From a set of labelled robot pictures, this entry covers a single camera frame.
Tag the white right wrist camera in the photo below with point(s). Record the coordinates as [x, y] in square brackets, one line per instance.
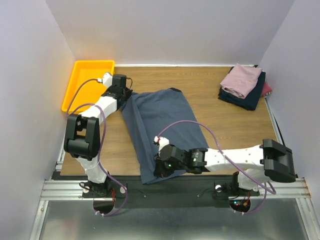
[160, 142]

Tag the blue-grey tank top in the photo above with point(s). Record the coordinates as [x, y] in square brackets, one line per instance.
[167, 113]

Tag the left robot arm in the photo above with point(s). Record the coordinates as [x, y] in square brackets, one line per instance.
[86, 130]

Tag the maroon folded tank top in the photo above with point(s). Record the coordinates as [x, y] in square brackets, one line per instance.
[266, 90]

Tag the pink folded tank top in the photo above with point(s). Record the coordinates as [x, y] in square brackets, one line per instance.
[241, 80]

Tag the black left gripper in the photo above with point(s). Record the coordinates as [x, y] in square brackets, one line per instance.
[128, 93]

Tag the aluminium frame rail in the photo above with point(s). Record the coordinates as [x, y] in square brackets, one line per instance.
[61, 190]

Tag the yellow plastic tray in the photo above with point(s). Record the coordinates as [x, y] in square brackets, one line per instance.
[84, 70]

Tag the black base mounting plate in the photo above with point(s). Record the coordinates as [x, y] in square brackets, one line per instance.
[185, 191]

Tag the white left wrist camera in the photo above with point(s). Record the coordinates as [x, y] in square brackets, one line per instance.
[106, 79]

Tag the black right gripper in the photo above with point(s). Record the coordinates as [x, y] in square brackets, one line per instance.
[160, 168]

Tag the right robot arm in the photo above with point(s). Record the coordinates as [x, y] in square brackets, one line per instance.
[270, 161]

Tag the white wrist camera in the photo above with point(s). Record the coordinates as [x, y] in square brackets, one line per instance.
[160, 142]
[106, 79]

